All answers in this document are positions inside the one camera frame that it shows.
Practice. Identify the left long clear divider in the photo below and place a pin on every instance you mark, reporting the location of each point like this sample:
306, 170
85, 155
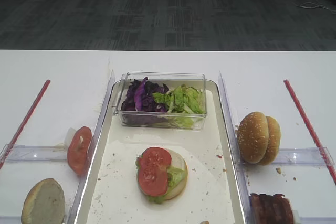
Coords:
74, 210

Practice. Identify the left red strip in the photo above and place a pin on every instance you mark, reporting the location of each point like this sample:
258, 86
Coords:
26, 121

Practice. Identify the white onion piece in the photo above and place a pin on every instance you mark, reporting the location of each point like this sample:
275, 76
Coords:
69, 136

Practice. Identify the lower tomato slice on bun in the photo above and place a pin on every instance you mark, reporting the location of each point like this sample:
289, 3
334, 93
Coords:
153, 181

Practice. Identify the tomato slice on bun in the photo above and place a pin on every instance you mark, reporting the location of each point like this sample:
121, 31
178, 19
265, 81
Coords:
154, 156
153, 181

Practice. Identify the upper left clear holder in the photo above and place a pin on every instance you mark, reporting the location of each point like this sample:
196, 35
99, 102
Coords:
20, 153

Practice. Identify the lower right clear holder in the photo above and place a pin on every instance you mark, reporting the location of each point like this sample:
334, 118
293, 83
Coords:
312, 220

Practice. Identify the right long clear divider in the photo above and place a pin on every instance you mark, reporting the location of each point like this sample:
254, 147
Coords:
239, 174

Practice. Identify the long clear divider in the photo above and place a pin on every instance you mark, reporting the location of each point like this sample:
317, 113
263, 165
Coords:
74, 210
239, 174

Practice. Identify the clear plastic salad container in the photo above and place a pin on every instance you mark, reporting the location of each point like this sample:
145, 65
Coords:
158, 119

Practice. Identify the upper tomato slice on bun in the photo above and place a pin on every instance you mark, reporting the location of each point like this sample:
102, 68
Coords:
154, 156

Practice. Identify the green lettuce pile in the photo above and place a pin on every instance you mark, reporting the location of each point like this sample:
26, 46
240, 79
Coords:
183, 100

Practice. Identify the front sesame bun top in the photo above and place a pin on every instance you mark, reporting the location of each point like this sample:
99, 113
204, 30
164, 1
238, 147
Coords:
253, 137

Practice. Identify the lower left clear holder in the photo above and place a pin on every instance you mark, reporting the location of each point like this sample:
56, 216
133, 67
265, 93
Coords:
10, 219

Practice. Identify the bacon meat stack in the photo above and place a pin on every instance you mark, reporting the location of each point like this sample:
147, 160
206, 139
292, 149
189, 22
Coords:
271, 209

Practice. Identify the standing tomato slices left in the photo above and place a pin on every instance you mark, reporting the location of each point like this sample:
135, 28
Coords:
78, 150

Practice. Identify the lettuce leaf on bun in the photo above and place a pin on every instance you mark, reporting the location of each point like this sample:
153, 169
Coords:
177, 179

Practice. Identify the right red strip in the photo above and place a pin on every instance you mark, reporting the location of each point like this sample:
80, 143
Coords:
309, 127

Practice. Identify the clear holder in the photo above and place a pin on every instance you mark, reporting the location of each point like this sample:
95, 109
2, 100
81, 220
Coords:
304, 156
10, 219
312, 220
20, 153

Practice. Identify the white metal tray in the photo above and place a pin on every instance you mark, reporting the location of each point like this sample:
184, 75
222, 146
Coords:
112, 195

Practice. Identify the upper right clear holder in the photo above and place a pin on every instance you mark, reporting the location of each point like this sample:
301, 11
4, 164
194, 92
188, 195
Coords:
304, 156

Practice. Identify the red strip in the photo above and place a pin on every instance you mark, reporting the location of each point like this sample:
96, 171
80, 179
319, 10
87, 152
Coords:
309, 127
26, 121

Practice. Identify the bun half cut side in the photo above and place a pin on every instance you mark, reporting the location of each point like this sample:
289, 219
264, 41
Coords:
45, 203

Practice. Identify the purple cabbage pile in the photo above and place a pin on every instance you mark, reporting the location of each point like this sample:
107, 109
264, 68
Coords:
139, 96

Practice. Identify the rear bun top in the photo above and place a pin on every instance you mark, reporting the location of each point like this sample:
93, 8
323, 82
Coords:
273, 141

